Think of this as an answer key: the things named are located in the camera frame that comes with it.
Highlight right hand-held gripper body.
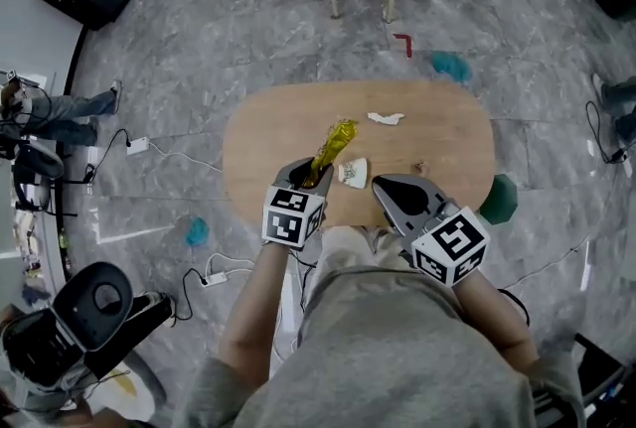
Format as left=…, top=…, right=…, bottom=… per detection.
left=399, top=205, right=492, bottom=289

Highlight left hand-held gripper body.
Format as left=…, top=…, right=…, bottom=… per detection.
left=260, top=185, right=329, bottom=252

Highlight paper cup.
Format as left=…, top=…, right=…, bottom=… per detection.
left=337, top=157, right=371, bottom=191

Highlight yellow snack wrapper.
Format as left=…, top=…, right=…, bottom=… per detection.
left=303, top=118, right=361, bottom=191

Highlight green waste bin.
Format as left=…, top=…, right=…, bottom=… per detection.
left=477, top=173, right=520, bottom=226

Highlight white tissue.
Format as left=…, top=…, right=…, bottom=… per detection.
left=367, top=110, right=406, bottom=127

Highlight person's left forearm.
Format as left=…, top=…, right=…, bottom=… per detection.
left=218, top=240, right=293, bottom=388

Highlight person's right forearm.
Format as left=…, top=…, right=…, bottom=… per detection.
left=454, top=266, right=542, bottom=373

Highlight oval wooden table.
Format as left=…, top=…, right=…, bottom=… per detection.
left=221, top=78, right=497, bottom=229

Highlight person's beige trousers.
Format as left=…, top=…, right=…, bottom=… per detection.
left=320, top=224, right=413, bottom=274

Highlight small teal cloth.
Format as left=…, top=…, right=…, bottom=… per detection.
left=184, top=215, right=212, bottom=249

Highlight large teal cloth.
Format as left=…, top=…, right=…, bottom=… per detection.
left=428, top=50, right=474, bottom=85

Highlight person's grey shirt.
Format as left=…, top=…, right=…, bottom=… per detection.
left=171, top=264, right=588, bottom=428

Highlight red tape corner mark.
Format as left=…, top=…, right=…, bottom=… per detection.
left=393, top=32, right=415, bottom=61

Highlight white tape corner mark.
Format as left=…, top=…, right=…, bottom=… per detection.
left=90, top=210, right=176, bottom=247

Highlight grey oval backpack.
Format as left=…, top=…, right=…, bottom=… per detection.
left=12, top=142, right=67, bottom=214
left=51, top=261, right=136, bottom=354

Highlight right hand-held gripper camera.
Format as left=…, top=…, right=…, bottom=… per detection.
left=434, top=199, right=463, bottom=222

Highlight thin white adapter cable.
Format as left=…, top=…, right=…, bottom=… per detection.
left=147, top=141, right=224, bottom=174

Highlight black power cable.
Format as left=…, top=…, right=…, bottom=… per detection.
left=173, top=266, right=210, bottom=324

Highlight black floor cable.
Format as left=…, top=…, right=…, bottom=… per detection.
left=584, top=99, right=631, bottom=166

